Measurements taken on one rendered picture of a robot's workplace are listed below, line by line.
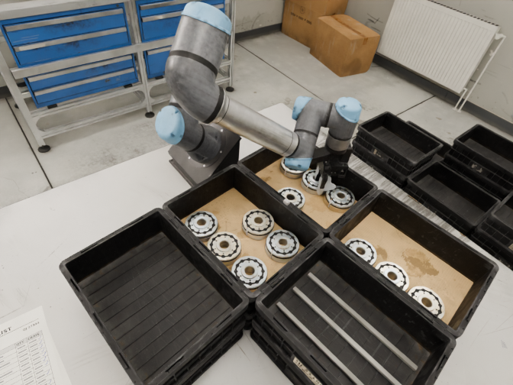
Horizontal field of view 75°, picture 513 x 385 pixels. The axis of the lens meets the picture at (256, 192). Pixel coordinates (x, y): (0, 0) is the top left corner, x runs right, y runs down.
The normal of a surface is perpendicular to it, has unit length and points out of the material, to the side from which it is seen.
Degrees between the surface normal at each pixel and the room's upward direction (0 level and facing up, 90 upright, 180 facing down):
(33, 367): 0
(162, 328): 0
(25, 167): 0
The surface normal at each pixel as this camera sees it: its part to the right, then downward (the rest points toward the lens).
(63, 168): 0.08, -0.68
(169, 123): -0.50, -0.08
